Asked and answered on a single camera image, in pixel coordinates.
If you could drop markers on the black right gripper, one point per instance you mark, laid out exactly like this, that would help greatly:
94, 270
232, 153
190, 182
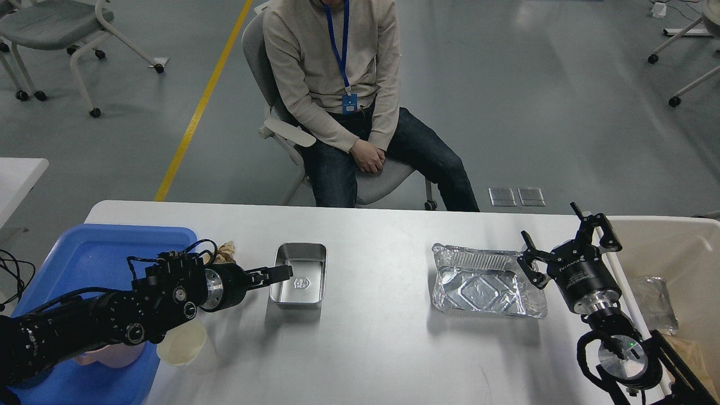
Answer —
585, 278

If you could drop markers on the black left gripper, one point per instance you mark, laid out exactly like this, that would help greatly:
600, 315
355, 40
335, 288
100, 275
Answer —
228, 283

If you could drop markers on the stainless steel rectangular container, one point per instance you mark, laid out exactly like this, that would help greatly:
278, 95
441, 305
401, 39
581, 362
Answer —
306, 287

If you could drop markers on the pink ribbed mug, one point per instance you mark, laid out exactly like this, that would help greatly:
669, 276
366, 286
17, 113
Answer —
112, 355

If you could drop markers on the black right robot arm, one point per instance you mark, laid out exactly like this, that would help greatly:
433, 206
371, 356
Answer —
612, 355

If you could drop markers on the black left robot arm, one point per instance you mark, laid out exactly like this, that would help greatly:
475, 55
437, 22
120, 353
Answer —
177, 284

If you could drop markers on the crumpled brown paper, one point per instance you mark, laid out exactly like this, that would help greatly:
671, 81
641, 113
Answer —
225, 253

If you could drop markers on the right metal floor plate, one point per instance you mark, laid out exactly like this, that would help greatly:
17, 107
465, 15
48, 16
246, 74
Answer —
531, 196

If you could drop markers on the metal floor plate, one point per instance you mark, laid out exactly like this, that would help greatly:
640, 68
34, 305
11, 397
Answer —
531, 196
502, 197

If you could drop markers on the left metal floor plate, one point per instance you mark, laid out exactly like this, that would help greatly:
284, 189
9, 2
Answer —
502, 197

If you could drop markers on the clear plastic bag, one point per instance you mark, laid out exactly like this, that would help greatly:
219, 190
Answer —
652, 297

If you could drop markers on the aluminium foil tray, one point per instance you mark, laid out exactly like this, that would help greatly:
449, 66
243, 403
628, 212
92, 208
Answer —
484, 282

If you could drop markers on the beige plastic bin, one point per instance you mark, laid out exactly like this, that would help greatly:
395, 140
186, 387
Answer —
684, 252

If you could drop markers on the white paper cup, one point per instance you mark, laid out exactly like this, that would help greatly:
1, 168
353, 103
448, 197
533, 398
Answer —
189, 348

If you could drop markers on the grey office chair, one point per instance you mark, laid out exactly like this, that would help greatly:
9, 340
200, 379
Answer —
280, 126

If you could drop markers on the brown paper in bin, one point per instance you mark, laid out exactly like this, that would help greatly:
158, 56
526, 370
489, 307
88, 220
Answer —
690, 352

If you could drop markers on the blue plastic tray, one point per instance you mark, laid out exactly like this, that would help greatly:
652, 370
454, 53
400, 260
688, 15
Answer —
95, 255

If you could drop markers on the seated person beige sweater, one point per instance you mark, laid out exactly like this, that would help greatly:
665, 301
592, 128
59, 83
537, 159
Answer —
308, 79

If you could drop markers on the chair legs top right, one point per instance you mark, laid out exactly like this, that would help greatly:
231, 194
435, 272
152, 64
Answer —
709, 17

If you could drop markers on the white side table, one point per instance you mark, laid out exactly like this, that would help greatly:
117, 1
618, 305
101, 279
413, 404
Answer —
18, 177

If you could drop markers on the grey chair top left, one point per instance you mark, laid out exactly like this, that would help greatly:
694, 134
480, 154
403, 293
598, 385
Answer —
58, 25

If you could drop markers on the blue lanyard badge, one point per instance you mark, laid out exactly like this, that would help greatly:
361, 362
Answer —
349, 98

